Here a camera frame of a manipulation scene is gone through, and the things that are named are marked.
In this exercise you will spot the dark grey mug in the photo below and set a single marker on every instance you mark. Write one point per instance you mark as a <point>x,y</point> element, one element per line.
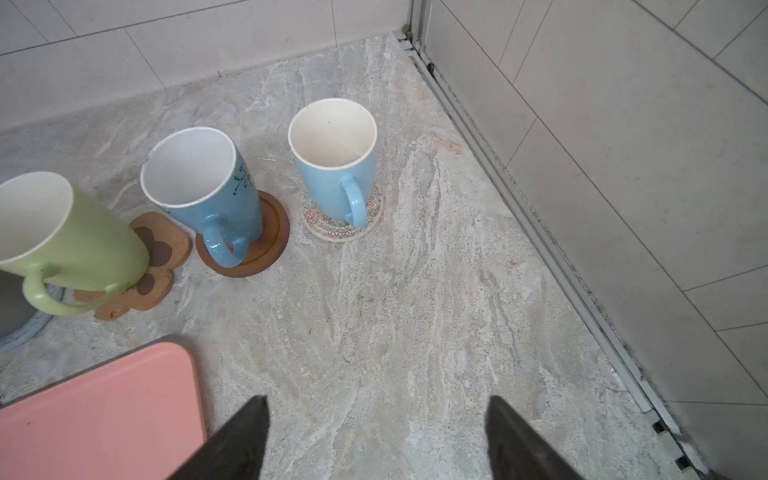
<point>15,310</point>

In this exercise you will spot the light blue mug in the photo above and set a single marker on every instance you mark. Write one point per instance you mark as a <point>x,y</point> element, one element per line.
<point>334,141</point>

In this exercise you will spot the blue woven round coaster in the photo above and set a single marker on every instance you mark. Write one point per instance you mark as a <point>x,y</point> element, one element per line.
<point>26,332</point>

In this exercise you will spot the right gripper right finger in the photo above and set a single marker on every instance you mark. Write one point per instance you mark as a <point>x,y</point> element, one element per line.
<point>516,450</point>

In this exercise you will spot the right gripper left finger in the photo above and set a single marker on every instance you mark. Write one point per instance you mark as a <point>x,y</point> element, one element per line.
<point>236,450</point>

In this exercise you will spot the blue floral mug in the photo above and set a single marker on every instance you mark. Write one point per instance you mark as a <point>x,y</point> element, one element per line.
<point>199,177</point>

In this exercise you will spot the cork paw print coaster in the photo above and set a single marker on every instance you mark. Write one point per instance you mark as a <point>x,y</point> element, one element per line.
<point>162,252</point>

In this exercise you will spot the aluminium floor edge rail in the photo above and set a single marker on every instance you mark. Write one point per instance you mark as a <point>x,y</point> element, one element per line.
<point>624,366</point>

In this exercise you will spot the brown wooden coaster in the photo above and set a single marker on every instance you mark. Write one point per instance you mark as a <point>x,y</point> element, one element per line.
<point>262,253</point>

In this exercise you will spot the pink silicone tray mat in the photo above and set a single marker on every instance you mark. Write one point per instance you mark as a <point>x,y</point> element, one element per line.
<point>136,417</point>

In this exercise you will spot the green mug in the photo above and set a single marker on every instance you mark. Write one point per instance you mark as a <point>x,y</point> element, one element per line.
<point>73,253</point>

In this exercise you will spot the aluminium corner post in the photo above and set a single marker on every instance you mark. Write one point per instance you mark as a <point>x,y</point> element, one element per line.
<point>418,20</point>

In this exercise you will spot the multicolour woven round coaster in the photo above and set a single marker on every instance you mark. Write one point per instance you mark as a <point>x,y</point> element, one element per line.
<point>325,228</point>

